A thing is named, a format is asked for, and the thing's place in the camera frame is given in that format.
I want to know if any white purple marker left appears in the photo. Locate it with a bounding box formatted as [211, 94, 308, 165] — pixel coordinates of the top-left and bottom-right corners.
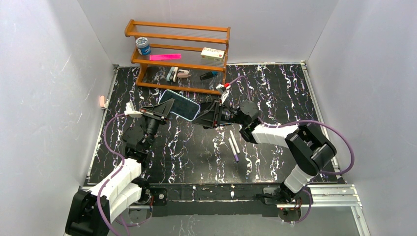
[228, 138, 239, 163]

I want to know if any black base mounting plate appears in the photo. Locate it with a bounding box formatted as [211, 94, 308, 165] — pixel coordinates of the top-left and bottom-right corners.
[119, 184, 313, 217]

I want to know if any orange wooden shelf rack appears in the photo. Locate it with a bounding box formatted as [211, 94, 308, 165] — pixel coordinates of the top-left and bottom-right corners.
[124, 19, 231, 95]

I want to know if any purple cable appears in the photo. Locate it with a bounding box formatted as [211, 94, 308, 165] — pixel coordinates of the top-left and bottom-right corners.
[97, 113, 150, 236]
[228, 75, 355, 225]

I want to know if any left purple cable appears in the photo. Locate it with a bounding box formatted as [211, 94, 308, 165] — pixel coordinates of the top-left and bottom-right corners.
[97, 113, 150, 236]

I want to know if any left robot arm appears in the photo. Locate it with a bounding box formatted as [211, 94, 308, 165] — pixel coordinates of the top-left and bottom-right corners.
[65, 98, 174, 236]

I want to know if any blue white round jar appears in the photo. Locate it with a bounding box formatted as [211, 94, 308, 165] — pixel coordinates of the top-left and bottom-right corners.
[135, 37, 151, 56]

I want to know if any white red cardboard box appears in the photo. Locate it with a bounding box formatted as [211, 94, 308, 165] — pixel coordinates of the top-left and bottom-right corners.
[200, 47, 225, 62]

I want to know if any pink small stapler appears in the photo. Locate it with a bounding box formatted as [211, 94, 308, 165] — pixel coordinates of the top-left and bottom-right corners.
[177, 69, 190, 78]

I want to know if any black marker blue cap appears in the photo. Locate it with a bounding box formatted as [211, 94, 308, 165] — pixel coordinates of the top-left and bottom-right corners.
[199, 71, 218, 81]

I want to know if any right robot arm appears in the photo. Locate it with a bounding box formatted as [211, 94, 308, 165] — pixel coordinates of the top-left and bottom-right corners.
[192, 99, 337, 202]

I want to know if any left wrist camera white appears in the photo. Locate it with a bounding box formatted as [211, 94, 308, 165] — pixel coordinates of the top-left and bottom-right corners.
[124, 101, 143, 118]

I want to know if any aluminium front rail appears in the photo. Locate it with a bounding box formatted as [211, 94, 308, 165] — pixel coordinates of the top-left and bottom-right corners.
[73, 184, 362, 209]

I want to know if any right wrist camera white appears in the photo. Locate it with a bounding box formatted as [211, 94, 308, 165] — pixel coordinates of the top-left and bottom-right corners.
[216, 83, 230, 104]

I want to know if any pink flat strip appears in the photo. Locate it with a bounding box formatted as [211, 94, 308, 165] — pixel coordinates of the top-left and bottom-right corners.
[149, 54, 181, 61]

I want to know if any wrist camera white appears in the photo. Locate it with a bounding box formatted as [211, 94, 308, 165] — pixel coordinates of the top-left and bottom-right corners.
[216, 83, 230, 104]
[124, 101, 143, 118]

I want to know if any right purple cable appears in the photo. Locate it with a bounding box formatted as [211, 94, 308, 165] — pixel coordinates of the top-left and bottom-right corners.
[228, 75, 355, 225]

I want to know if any white purple marker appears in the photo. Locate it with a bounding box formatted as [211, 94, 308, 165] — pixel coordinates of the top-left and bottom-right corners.
[229, 130, 240, 154]
[228, 138, 239, 163]

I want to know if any teal white stapler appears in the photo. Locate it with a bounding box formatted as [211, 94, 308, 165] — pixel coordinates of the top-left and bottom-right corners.
[166, 67, 179, 83]

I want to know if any white purple marker right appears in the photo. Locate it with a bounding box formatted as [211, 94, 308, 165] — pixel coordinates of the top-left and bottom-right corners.
[229, 130, 240, 154]

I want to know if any pink wall clip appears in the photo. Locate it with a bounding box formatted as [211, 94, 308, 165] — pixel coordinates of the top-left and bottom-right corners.
[99, 95, 109, 109]

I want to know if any blue phone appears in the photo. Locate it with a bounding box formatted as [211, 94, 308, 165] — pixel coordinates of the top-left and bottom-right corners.
[159, 89, 201, 121]

